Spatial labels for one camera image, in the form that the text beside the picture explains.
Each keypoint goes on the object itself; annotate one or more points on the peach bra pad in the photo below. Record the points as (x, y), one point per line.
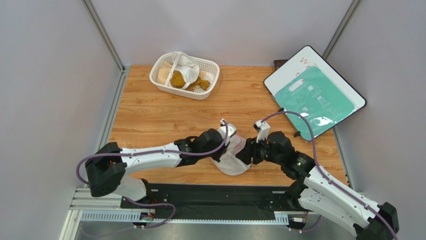
(163, 73)

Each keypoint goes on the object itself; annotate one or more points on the white plastic basket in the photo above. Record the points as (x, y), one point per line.
(208, 69)

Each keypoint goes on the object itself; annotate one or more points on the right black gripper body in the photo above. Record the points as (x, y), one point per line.
(248, 152)

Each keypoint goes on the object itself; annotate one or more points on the white board black frame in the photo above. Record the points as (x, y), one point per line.
(308, 57)

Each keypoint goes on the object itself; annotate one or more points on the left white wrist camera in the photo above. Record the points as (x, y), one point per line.
(227, 130)

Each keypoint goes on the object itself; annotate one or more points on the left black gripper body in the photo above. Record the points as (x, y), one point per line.
(216, 156)

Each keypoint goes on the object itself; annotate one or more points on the white mesh laundry bag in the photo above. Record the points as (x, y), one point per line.
(231, 165)

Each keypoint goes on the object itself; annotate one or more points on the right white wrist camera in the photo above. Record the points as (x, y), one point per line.
(263, 129)

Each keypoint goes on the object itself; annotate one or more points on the white bra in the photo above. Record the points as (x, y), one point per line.
(186, 66)

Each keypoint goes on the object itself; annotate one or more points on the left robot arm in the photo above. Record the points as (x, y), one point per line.
(108, 171)

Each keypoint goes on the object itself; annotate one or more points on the mustard brown cloth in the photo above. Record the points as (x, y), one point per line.
(177, 81)

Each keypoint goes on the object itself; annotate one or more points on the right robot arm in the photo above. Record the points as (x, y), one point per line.
(316, 190)

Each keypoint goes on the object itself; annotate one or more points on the dark brown object behind board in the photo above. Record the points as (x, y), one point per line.
(278, 63)

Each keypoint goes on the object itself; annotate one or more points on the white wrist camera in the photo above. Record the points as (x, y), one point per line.
(227, 130)
(263, 129)

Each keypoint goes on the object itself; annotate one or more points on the teal instruction sheet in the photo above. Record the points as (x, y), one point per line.
(314, 96)

